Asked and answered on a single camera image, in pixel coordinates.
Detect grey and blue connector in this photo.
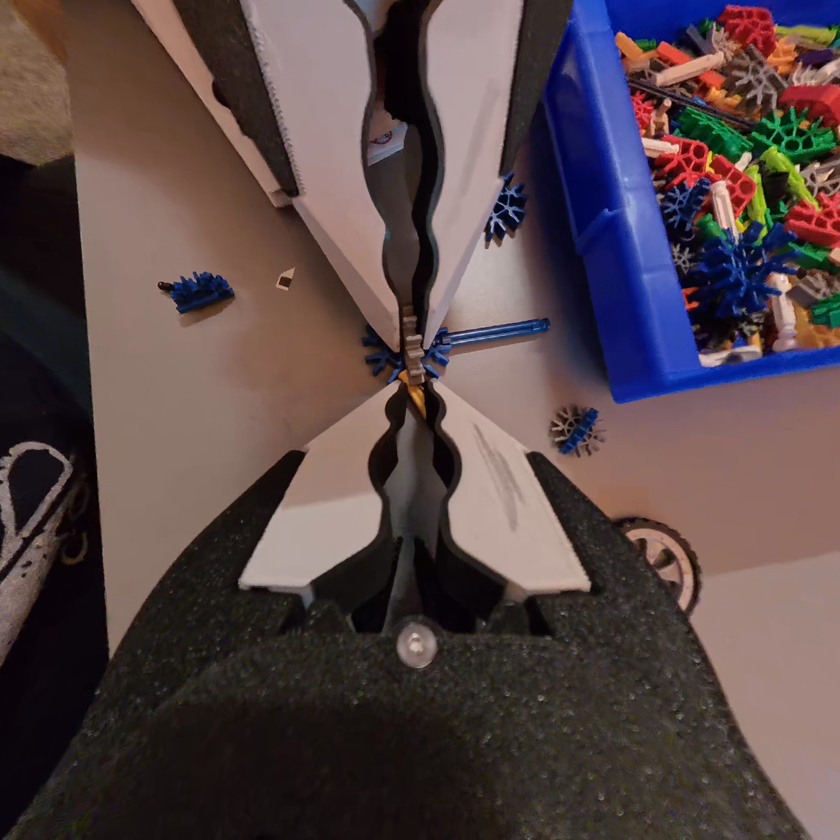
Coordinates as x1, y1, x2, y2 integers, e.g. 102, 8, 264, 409
550, 407, 606, 457

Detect grey toy wheel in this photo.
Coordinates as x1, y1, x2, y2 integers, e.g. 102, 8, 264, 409
613, 517, 703, 614

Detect grey snowflake connector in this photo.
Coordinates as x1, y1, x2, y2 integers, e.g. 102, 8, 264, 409
399, 303, 427, 388

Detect blue plastic bin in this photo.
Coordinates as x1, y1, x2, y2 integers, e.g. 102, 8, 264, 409
532, 0, 840, 404

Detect blue double snowflake connector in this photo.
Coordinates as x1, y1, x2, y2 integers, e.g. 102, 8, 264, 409
484, 172, 529, 249

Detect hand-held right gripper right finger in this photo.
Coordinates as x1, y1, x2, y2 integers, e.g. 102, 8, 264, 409
423, 379, 592, 621

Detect pile of colourful construction pieces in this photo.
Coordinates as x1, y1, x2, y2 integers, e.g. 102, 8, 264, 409
613, 3, 840, 368

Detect toy instruction booklet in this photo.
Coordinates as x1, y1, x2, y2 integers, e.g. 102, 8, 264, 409
366, 121, 411, 166

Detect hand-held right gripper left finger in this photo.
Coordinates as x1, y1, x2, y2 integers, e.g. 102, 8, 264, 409
239, 379, 403, 614

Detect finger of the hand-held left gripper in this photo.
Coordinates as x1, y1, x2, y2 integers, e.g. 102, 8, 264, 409
408, 0, 526, 350
239, 0, 406, 350

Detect blue connector with black peg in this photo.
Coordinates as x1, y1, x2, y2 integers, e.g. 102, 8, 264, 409
157, 270, 236, 315

